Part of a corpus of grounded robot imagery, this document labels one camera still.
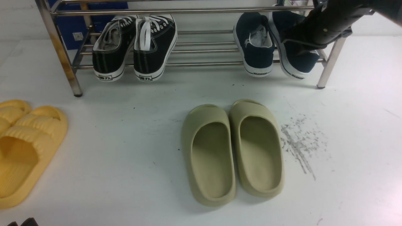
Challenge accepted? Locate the yellow ribbed slipper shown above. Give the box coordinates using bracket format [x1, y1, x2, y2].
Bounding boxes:
[0, 106, 68, 209]
[0, 99, 32, 133]

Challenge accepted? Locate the left green foam slipper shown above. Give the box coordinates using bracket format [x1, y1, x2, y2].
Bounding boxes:
[181, 104, 236, 207]

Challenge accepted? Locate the right green foam slipper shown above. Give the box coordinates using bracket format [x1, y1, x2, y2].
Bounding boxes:
[229, 99, 284, 199]

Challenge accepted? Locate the right black canvas sneaker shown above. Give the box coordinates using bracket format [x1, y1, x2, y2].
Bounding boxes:
[133, 14, 178, 82]

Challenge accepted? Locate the blue box behind rack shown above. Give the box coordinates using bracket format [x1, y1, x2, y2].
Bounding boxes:
[56, 2, 128, 50]

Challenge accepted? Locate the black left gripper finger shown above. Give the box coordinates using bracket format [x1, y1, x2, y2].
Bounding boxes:
[20, 218, 38, 226]

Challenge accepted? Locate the black canvas sneaker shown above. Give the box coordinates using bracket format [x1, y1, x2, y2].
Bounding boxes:
[92, 15, 138, 82]
[133, 14, 178, 82]

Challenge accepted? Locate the left yellow ribbed slipper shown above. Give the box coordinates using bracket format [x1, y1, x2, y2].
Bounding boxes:
[0, 99, 32, 133]

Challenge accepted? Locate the stainless steel shoe rack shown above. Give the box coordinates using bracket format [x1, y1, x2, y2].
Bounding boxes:
[35, 0, 353, 98]

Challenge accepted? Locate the printed poster with car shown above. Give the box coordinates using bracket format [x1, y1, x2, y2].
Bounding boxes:
[277, 0, 313, 16]

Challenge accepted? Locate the navy slip-on shoe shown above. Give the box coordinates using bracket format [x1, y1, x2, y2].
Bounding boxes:
[233, 12, 275, 78]
[268, 11, 320, 79]

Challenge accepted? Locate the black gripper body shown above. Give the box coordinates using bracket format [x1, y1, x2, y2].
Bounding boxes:
[280, 14, 353, 55]

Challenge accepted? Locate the green foam slipper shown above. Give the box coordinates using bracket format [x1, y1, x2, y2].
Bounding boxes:
[229, 99, 284, 199]
[181, 104, 236, 207]

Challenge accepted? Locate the left black canvas sneaker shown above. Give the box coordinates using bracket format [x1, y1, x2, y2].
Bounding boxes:
[92, 15, 138, 82]

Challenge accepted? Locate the right yellow ribbed slipper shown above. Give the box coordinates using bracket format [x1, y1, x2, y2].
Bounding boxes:
[0, 106, 68, 209]

